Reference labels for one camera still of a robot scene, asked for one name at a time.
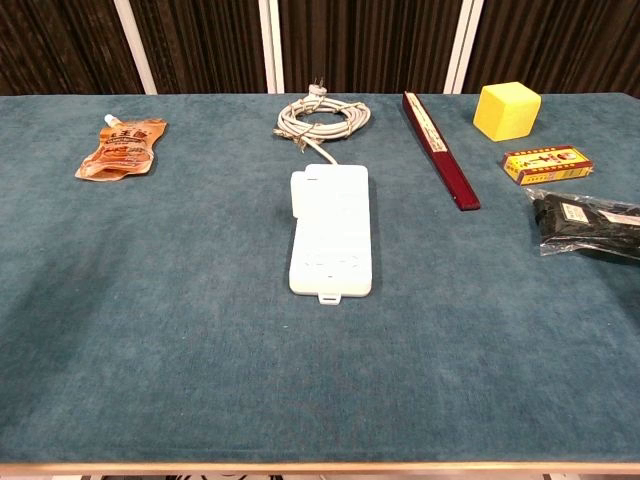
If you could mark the dark red folded fan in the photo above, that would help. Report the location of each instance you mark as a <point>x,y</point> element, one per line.
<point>442,155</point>

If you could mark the white power strip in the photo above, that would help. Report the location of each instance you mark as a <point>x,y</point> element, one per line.
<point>332,240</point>

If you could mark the yellow foam cube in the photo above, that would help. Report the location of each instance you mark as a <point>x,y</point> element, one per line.
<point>505,112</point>

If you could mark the white plug adapter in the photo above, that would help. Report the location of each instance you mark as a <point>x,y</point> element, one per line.
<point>306,192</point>

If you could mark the teal table cloth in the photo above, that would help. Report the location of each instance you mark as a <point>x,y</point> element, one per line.
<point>175,300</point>

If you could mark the black gloves in plastic bag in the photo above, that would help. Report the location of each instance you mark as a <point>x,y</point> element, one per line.
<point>585,225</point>

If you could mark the yellow red small box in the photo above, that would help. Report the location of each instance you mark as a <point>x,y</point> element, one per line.
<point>547,165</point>

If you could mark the white double screen frame post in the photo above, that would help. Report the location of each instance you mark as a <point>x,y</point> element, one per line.
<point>271,45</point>

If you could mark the orange sauce pouch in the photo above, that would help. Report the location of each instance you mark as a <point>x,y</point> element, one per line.
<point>122,150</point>

